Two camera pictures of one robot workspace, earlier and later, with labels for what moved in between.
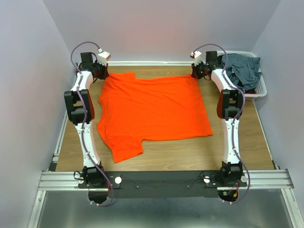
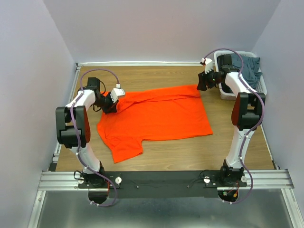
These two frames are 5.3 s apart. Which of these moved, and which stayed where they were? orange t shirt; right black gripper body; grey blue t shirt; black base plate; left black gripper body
Moved: orange t shirt; right black gripper body; left black gripper body
Stayed: black base plate; grey blue t shirt
